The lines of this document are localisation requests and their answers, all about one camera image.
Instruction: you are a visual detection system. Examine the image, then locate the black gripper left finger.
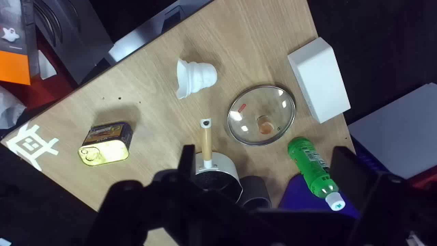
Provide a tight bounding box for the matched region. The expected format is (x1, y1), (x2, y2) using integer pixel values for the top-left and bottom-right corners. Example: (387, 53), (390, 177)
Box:
(86, 143), (271, 246)

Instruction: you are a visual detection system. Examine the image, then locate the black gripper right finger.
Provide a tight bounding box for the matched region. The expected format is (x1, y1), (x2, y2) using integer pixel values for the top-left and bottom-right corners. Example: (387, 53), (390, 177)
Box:
(329, 144), (437, 246)

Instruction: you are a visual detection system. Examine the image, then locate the green tea bottle white cap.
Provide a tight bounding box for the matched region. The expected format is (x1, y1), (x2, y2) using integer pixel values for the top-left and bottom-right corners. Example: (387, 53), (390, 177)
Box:
(286, 135), (349, 211)

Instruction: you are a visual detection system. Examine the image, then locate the blue paper recycling bin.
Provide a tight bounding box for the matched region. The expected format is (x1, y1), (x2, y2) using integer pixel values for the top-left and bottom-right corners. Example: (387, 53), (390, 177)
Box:
(279, 172), (361, 219)

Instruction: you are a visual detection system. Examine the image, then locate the grey pipe coupler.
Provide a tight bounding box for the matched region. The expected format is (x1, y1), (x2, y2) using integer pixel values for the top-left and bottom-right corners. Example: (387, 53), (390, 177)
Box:
(238, 176), (273, 210)

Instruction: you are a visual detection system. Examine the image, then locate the white crumpled plastic cup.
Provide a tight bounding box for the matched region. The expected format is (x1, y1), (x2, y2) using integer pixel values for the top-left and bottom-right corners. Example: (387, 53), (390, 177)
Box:
(175, 57), (219, 100)

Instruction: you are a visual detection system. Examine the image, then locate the sardine tin can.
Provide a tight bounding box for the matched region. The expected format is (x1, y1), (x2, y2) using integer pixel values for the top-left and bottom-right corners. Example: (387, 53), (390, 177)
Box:
(77, 120), (134, 167)

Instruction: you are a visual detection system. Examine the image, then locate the glass pot lid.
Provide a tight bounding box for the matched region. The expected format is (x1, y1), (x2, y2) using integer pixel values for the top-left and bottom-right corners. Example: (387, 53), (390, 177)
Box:
(226, 83), (298, 147)

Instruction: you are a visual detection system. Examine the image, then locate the white power strip box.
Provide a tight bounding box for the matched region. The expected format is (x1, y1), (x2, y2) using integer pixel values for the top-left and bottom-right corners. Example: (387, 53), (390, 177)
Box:
(286, 36), (353, 124)

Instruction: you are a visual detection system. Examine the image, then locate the white marker sticker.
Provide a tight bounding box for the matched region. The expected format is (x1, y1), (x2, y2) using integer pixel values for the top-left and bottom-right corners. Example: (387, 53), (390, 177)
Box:
(4, 121), (60, 172)

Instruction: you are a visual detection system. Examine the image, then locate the black equipment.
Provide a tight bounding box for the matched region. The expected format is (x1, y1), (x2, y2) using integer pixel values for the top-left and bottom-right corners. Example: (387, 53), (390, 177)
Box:
(33, 0), (115, 85)

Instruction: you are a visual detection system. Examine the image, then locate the white plastic bag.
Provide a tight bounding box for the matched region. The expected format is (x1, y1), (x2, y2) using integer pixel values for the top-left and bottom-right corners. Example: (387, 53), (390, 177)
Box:
(0, 84), (28, 131)

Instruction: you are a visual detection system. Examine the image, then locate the orange book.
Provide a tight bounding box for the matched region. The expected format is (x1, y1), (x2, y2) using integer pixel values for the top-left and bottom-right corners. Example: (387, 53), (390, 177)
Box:
(0, 0), (36, 87)

